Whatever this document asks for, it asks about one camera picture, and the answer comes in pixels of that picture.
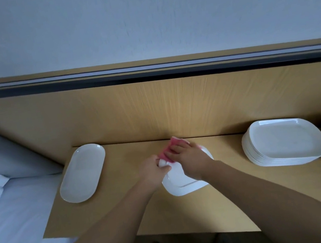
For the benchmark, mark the white glossy rectangular plate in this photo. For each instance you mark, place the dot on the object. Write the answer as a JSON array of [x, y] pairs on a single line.
[[179, 186], [83, 173]]

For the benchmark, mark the person's right hand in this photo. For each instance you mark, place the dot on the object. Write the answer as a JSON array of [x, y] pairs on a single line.
[[191, 160]]

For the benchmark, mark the stack of white rectangular plates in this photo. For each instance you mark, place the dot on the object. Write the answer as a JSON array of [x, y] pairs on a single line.
[[286, 140]]

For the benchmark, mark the person's left hand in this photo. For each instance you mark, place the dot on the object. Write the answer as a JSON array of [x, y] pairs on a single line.
[[151, 174]]

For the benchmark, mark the grey upholstered headboard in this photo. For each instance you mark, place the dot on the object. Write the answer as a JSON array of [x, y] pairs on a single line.
[[3, 155]]

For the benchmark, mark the person's right forearm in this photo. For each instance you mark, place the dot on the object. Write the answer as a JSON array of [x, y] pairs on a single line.
[[288, 209]]

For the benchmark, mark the pink cleaning cloth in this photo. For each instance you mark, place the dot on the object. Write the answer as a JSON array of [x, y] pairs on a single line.
[[168, 150]]

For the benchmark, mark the black wall rail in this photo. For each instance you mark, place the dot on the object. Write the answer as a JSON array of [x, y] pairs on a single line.
[[141, 76]]

